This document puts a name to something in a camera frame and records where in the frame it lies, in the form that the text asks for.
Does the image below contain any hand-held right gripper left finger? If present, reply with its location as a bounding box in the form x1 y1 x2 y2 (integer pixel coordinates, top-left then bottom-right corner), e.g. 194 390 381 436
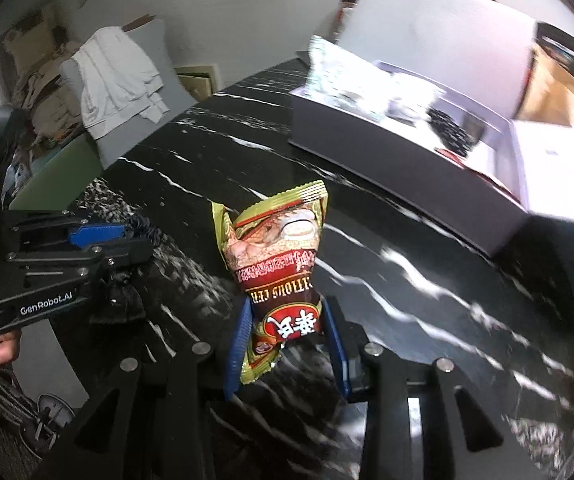
32 300 254 480

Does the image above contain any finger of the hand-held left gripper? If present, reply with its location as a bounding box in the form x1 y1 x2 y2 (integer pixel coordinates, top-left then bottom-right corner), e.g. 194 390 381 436
10 237 154 281
0 210 128 254

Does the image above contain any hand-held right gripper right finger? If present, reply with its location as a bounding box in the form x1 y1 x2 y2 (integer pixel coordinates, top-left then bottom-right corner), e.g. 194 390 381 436
323 297 532 480

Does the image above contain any red gold snack packet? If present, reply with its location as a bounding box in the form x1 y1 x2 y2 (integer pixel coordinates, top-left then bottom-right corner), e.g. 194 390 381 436
211 180 329 386

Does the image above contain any white shallow box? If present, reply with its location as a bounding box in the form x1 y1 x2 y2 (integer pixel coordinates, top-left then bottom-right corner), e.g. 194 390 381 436
287 60 534 257

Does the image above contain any black polka dot cloth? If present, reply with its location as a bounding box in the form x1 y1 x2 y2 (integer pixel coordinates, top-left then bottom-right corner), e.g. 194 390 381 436
426 106 474 157

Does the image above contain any white plastic packet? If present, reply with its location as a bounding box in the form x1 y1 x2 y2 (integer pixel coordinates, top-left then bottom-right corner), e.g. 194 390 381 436
306 35 395 122

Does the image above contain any green cushion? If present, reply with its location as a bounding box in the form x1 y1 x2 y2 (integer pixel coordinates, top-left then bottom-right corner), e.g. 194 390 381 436
8 136 105 212

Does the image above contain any white cloth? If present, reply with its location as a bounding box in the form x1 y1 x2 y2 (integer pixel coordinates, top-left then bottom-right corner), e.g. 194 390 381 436
73 26 170 141

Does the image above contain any grey chair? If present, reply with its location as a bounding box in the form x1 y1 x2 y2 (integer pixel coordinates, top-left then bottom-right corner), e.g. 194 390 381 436
60 16 199 170

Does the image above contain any white box lid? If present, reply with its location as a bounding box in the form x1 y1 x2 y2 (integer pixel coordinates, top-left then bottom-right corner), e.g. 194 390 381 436
508 119 574 227

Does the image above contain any jar with red contents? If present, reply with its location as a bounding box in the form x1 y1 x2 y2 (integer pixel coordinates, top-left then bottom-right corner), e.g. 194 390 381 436
336 0 361 42

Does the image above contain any white foam board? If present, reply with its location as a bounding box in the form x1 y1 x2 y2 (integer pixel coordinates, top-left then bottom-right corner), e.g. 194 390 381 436
339 0 538 122

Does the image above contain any brown paper bag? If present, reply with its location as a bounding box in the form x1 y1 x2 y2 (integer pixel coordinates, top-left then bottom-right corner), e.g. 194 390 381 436
516 59 574 132

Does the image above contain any cream wall vent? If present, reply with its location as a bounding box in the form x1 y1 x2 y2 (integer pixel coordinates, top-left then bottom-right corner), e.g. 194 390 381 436
173 63 222 103

